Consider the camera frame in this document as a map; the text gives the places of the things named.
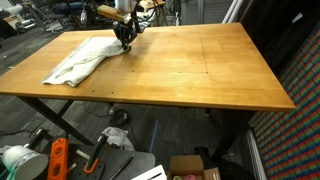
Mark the black table leg frame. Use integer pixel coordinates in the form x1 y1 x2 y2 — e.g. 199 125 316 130
19 96 92 145

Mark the white tape roll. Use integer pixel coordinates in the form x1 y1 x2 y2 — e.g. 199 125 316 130
2 145 49 180

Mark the white towel with grey tape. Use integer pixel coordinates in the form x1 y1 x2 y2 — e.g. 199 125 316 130
42 37 126 87

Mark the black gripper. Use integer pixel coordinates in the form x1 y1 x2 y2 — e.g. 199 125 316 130
113 21 137 50

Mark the orange black clamp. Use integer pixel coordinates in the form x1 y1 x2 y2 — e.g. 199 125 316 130
83 134 108 174

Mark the open cardboard box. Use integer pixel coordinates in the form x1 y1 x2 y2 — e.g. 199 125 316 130
167 155 222 180

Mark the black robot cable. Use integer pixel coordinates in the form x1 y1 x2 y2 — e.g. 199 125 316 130
131 0 161 24

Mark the orange spirit level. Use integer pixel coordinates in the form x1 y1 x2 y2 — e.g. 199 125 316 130
47 138 68 180

